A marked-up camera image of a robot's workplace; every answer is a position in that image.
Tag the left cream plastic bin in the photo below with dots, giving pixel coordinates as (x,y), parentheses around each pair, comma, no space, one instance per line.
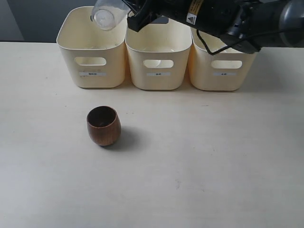
(95,58)

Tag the middle cream plastic bin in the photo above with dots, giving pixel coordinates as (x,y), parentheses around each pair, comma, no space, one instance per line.
(158,55)

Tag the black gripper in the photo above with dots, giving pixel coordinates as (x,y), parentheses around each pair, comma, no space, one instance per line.
(210,16)

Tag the right cream plastic bin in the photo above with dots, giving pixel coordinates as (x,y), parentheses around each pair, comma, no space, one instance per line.
(225,71)

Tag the cream plastic bin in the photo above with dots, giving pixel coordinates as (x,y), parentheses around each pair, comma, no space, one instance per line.
(95,58)
(225,71)
(158,55)

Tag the brown wooden cup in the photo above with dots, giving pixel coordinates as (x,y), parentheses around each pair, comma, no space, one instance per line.
(103,125)

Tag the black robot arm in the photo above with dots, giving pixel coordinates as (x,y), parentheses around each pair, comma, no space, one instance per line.
(244,25)

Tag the clear plastic bottle white cap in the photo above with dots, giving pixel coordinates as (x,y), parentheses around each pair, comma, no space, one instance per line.
(107,14)

